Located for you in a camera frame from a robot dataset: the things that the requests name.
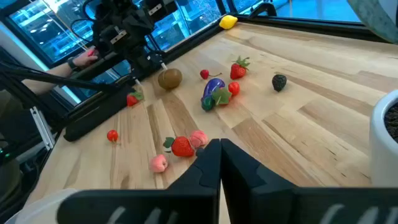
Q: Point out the purple toy eggplant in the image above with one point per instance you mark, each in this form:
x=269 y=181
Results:
x=213 y=86

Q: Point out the black frame clamp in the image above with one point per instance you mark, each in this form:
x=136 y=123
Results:
x=264 y=7

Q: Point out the person's forearm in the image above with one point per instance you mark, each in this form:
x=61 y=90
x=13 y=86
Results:
x=60 y=71

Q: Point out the person's hand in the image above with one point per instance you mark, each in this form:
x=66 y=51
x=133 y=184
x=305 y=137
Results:
x=84 y=59

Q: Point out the snake plant in white pot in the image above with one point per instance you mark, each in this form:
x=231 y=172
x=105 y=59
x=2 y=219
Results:
x=381 y=149

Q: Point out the silver metal bracket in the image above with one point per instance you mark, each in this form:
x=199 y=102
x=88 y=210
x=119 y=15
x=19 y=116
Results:
x=42 y=127

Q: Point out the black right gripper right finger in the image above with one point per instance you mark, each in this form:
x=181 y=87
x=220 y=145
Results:
x=264 y=202

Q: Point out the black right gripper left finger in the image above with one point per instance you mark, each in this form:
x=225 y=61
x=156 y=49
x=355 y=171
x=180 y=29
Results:
x=192 y=205

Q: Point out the black wristwatch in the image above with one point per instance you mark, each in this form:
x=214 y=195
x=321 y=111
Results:
x=72 y=64

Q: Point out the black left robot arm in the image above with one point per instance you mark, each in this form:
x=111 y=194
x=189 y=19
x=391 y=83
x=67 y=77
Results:
x=146 y=65

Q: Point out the black framed window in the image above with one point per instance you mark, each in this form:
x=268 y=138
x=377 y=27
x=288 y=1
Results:
x=46 y=34

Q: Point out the yellow toy lemon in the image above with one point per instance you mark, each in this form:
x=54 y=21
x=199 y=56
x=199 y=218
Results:
x=228 y=21

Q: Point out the dark red toy cherry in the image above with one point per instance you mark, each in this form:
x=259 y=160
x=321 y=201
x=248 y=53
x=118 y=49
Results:
x=204 y=74

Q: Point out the brown toy kiwi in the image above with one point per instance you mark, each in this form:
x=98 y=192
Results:
x=169 y=79

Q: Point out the bright red toy cherry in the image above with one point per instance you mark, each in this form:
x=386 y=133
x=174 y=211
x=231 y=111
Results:
x=112 y=135

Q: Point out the black toy blackberry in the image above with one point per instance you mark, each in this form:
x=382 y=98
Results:
x=279 y=82

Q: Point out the pink toy peach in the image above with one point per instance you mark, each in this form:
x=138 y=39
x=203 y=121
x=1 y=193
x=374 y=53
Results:
x=159 y=163
x=198 y=138

